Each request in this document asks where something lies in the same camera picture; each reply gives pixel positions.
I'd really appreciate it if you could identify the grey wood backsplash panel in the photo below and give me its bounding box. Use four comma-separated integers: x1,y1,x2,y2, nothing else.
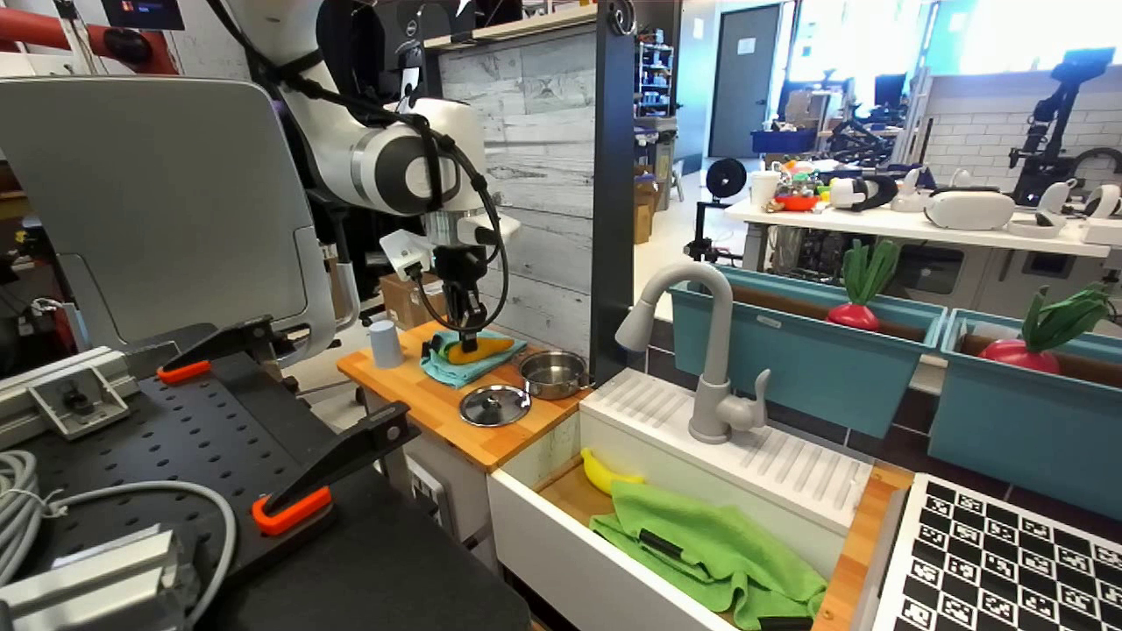
433,21,601,354

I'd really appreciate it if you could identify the grey plastic cup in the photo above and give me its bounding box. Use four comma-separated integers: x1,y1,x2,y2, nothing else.
364,317,406,370

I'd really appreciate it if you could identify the cardboard box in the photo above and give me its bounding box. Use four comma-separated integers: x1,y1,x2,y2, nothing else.
374,273,451,331

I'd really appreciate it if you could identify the green cloth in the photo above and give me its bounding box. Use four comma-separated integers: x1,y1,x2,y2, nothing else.
589,480,831,631

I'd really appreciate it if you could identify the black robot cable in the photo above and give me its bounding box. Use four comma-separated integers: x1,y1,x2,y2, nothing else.
400,100,514,340

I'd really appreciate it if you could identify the teal planter box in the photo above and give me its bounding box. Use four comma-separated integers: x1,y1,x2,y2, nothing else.
925,304,1122,526
665,264,951,441

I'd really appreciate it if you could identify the black spool stand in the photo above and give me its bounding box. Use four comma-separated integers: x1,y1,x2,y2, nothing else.
684,153,755,265

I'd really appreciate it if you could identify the colourful toy pile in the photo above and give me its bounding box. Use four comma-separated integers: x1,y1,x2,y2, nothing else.
767,162,827,217

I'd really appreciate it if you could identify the white background table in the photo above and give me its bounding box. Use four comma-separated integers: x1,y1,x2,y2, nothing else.
738,202,1116,264

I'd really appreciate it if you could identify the white cable bundle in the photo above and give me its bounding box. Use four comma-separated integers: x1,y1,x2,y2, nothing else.
0,447,50,587

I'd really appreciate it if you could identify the thick black frame post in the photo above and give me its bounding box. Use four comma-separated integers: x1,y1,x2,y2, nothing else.
584,0,640,385

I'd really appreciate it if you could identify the black background robot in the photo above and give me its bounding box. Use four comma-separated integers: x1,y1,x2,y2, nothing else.
1006,45,1122,209

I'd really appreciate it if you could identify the aluminium extrusion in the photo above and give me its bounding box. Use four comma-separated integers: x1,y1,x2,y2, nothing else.
0,522,194,631
0,342,136,453

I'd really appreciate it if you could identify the red radish toy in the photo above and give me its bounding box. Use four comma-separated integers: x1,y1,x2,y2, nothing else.
978,286,1122,378
825,236,903,331

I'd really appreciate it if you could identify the grey toy faucet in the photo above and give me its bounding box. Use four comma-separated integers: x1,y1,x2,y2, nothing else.
610,258,774,447

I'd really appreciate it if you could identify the white wrist mount plate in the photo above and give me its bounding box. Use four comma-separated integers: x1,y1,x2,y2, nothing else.
374,223,440,283

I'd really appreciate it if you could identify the large grey panel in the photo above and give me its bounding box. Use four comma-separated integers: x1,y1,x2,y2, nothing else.
0,75,344,354

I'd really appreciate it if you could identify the white sink basin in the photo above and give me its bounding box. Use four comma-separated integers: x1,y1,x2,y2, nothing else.
485,398,873,631

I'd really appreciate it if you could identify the black perforated board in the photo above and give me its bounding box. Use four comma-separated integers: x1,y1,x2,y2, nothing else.
22,345,355,587

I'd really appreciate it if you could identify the yellow banana toy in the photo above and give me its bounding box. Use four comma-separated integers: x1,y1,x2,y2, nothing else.
578,447,647,496

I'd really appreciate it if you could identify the black white calibration checkerboard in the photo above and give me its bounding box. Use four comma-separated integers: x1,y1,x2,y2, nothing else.
873,470,1122,631

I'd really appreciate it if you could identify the red padded bar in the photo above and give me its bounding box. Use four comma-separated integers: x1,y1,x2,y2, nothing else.
0,5,182,80

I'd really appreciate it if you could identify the black clamp orange tip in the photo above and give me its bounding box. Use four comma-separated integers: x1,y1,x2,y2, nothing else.
249,398,417,544
149,311,312,390

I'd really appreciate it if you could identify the white ridged drainboard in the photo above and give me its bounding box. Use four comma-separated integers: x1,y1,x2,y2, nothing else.
578,366,880,529

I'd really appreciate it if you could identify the grey cable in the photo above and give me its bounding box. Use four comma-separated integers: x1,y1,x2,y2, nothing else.
32,477,243,626

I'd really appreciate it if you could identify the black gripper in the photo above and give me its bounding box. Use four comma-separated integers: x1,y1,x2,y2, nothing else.
430,237,494,354

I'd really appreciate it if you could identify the grey door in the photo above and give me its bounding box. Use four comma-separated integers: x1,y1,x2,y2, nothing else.
709,0,785,165

